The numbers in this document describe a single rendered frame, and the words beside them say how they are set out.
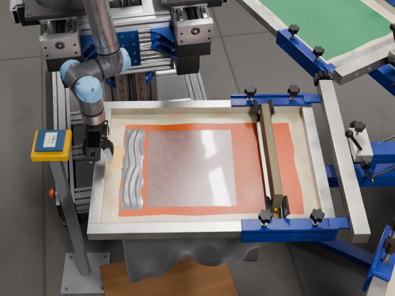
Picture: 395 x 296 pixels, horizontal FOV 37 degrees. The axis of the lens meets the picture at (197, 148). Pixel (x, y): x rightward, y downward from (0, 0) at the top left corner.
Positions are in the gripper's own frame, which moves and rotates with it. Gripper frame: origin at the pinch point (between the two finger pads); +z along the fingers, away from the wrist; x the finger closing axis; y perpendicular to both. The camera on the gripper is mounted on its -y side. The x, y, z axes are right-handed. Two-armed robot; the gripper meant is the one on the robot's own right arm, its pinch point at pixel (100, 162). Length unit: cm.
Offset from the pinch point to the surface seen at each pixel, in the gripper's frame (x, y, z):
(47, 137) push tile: 20.2, 12.9, 1.2
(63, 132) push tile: 14.9, 15.4, 1.2
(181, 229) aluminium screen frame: -27.6, -28.2, -0.9
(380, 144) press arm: -96, 2, -6
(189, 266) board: -31, 13, 96
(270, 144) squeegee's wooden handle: -58, 1, -8
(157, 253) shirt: -19.1, -21.8, 24.2
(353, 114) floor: -131, 115, 98
